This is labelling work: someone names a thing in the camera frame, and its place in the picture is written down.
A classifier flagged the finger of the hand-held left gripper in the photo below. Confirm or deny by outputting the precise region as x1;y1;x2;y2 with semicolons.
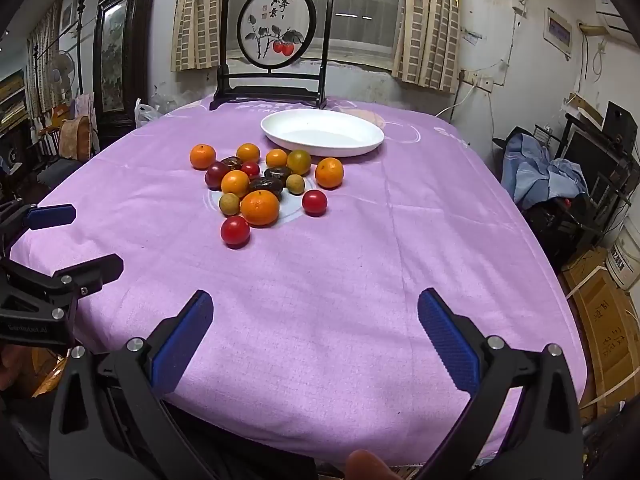
0;254;124;321
0;200;77;261

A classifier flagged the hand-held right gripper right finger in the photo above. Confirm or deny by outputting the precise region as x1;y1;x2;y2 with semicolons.
415;287;585;480

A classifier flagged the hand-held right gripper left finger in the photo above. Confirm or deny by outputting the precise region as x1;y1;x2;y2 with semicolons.
48;289;218;480

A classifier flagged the dark red plum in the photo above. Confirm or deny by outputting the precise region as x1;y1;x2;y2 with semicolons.
205;161;231;190

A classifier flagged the large orange mandarin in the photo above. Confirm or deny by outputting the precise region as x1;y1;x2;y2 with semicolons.
240;189;280;227

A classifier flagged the green-orange mandarin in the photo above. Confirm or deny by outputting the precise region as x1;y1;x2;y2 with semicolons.
286;149;312;176

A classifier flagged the white oval plate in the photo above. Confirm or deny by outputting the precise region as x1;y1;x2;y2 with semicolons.
260;108;385;157

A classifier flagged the person's left hand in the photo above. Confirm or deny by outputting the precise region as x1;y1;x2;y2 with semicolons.
0;347;31;392

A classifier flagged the person's right hand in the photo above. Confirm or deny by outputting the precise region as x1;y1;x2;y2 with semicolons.
346;450;396;480

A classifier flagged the wooden chair with cushion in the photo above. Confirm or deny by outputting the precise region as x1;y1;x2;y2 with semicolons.
37;115;101;171

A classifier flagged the white plastic bag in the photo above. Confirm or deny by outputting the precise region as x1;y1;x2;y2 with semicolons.
134;98;163;129

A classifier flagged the purple tablecloth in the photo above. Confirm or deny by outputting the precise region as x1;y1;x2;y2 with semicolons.
10;94;588;466

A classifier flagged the standing fan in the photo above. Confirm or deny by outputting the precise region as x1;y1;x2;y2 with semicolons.
50;50;77;106

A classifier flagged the beige checked curtain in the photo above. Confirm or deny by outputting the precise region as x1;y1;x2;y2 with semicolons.
391;0;462;95
25;0;63;113
170;0;228;73

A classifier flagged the cardboard box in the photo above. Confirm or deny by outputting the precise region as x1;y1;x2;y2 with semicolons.
560;247;640;411

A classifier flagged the dark wooden cabinet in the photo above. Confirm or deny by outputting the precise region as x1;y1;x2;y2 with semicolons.
92;0;163;146

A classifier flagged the black coat stand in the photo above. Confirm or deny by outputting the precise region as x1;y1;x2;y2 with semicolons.
75;0;87;96

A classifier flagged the blue clothing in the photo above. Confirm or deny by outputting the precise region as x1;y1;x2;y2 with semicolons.
501;132;588;209

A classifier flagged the white plastic bucket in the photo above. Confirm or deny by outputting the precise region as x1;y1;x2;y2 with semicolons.
606;220;640;291

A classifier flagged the black monitor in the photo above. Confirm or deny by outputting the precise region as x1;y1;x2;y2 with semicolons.
565;125;628;201

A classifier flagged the black framed persimmon painting stand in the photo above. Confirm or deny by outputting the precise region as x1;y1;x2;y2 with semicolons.
209;0;337;111

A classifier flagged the black speaker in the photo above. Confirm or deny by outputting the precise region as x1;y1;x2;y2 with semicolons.
602;101;640;153

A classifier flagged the window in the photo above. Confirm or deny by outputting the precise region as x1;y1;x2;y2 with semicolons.
225;0;408;68

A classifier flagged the white air conditioner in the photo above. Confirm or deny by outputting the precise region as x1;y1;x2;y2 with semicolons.
595;0;636;36

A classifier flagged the white power cable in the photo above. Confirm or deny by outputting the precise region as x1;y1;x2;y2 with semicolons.
434;80;478;122

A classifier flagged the white wall socket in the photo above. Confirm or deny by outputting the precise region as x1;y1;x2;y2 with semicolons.
460;71;493;92

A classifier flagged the small framed wall picture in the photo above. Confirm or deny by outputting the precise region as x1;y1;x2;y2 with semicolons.
544;7;573;58

